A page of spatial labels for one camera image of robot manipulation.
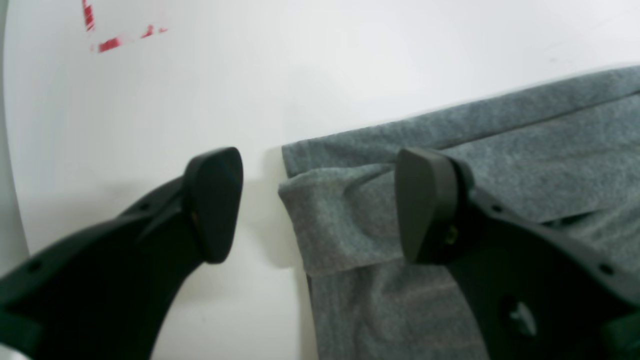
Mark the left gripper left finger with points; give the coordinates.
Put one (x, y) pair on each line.
(104, 292)

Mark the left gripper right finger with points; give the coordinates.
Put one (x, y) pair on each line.
(535, 293)

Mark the grey T-shirt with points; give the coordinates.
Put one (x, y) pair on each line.
(564, 154)

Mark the red tape rectangle marking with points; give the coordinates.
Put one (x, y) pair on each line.
(111, 24)

